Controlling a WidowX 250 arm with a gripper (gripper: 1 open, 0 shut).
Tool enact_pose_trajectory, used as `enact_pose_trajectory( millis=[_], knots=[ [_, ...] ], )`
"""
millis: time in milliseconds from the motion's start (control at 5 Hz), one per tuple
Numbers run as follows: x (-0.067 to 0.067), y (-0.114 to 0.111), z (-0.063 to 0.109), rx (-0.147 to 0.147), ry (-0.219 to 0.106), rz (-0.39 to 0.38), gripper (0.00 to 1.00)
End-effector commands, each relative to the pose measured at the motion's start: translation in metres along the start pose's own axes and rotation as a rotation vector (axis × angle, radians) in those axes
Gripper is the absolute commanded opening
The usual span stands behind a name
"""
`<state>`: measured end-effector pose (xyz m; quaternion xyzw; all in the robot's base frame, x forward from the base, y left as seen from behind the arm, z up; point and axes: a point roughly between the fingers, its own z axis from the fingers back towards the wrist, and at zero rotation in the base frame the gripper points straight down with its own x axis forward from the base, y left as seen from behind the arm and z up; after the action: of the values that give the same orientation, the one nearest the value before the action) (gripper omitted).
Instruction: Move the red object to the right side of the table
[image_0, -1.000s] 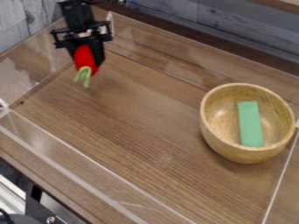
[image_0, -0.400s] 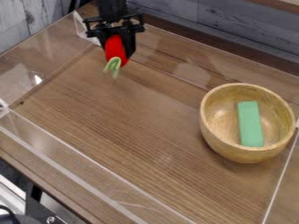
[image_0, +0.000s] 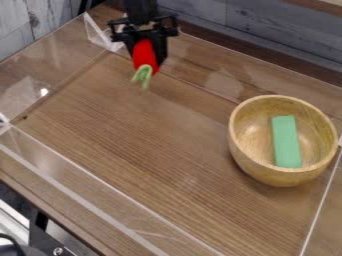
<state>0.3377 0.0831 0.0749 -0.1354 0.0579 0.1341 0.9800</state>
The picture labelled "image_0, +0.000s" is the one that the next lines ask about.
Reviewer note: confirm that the black gripper body bar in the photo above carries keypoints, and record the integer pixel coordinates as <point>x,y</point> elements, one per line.
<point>163,26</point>

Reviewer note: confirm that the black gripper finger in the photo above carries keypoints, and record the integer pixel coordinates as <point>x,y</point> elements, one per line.
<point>129,41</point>
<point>159,43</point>

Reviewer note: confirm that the red plush strawberry toy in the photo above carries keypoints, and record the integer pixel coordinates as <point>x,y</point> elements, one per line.
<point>144,63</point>

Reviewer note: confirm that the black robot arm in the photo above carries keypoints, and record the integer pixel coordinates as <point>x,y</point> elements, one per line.
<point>140,11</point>

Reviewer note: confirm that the green rectangular block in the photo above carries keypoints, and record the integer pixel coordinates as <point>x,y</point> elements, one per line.
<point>286,142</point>

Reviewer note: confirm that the wooden bowl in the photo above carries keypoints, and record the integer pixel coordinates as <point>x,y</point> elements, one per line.
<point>249,139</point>

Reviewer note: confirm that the clear acrylic corner bracket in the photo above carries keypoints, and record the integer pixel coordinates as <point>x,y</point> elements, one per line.
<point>100,37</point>

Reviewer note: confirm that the clear acrylic tray wall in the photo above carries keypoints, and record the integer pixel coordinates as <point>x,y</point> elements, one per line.
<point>127,164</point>

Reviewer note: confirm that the black metal table frame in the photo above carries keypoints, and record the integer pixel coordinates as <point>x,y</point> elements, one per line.
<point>40,239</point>

